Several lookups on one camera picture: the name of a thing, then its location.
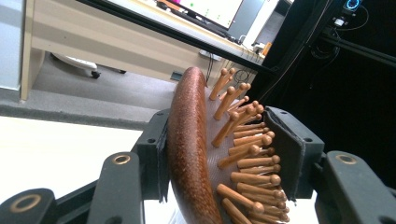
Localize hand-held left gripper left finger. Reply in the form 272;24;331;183
132;107;172;203

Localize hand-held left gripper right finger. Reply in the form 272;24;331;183
262;105;327;202

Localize brown wooden paddle hairbrush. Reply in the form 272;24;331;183
165;65;291;224

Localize black curtain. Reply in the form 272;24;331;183
247;0;396;189

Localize grey desk socket panel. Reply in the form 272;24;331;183
169;70;185;82

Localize white office chair base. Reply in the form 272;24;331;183
49;51;103;79

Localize light wooden desk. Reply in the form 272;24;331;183
20;0;266;101

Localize computer monitor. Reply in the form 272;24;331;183
155;0;283;43

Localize white cabinet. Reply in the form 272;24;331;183
0;0;26;91

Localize black horizontal frame bar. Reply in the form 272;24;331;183
76;0;276;77

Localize camera with blue ring light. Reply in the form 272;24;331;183
341;0;364;13

